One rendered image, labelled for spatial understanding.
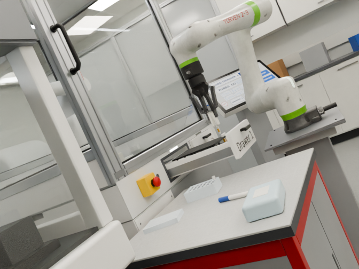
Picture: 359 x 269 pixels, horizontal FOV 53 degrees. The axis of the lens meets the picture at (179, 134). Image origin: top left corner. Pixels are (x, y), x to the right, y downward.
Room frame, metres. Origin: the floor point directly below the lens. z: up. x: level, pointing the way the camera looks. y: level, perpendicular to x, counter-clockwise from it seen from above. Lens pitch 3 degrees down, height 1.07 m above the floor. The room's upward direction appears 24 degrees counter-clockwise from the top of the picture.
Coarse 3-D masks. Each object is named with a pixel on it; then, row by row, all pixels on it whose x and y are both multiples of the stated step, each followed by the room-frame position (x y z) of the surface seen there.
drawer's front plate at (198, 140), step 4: (204, 132) 1.97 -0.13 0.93; (208, 132) 2.02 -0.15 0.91; (212, 132) 2.06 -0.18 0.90; (200, 136) 1.92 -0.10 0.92; (212, 136) 2.04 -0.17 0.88; (192, 140) 1.82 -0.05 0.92; (196, 140) 1.85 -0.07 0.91; (200, 140) 1.90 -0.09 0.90; (204, 140) 1.93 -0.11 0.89; (208, 140) 1.98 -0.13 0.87; (192, 144) 1.81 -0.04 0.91; (196, 144) 1.84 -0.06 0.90; (200, 144) 1.88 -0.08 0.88
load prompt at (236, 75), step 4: (228, 76) 2.48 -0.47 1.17; (232, 76) 2.48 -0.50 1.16; (236, 76) 2.48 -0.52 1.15; (240, 76) 2.47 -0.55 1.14; (220, 80) 2.46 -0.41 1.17; (224, 80) 2.46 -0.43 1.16; (228, 80) 2.45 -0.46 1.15; (232, 80) 2.45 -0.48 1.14; (212, 84) 2.43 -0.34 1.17; (216, 84) 2.43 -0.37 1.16; (220, 84) 2.43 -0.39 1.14
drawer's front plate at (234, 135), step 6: (246, 120) 1.62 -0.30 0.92; (240, 126) 1.52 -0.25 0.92; (228, 132) 1.40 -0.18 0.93; (234, 132) 1.43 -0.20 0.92; (240, 132) 1.50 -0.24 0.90; (246, 132) 1.56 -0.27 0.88; (252, 132) 1.63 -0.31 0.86; (228, 138) 1.39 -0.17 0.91; (234, 138) 1.41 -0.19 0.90; (240, 138) 1.47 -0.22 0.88; (234, 144) 1.39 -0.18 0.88; (246, 144) 1.50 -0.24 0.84; (252, 144) 1.57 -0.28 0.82; (234, 150) 1.39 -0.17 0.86; (246, 150) 1.48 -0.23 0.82; (240, 156) 1.40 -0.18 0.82
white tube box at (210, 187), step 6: (210, 180) 1.34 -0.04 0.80; (216, 180) 1.30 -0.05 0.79; (192, 186) 1.38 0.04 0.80; (198, 186) 1.34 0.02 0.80; (204, 186) 1.29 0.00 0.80; (210, 186) 1.26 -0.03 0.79; (216, 186) 1.28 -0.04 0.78; (186, 192) 1.33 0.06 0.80; (192, 192) 1.29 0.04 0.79; (198, 192) 1.29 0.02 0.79; (204, 192) 1.28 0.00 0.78; (210, 192) 1.27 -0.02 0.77; (216, 192) 1.26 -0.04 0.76; (186, 198) 1.31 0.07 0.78; (192, 198) 1.30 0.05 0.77; (198, 198) 1.29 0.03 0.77
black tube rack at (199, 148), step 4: (212, 140) 1.65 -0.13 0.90; (216, 140) 1.57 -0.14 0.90; (204, 144) 1.64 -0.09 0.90; (208, 144) 1.57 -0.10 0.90; (212, 144) 1.50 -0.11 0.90; (220, 144) 1.56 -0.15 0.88; (192, 148) 1.69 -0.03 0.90; (196, 148) 1.62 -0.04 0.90; (200, 148) 1.54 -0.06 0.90; (204, 148) 1.50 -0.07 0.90; (208, 148) 1.66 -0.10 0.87; (184, 152) 1.68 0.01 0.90; (188, 152) 1.61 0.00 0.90; (192, 152) 1.54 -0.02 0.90; (196, 152) 1.52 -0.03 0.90; (180, 156) 1.59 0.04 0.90; (184, 156) 1.55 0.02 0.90; (172, 160) 1.58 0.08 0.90
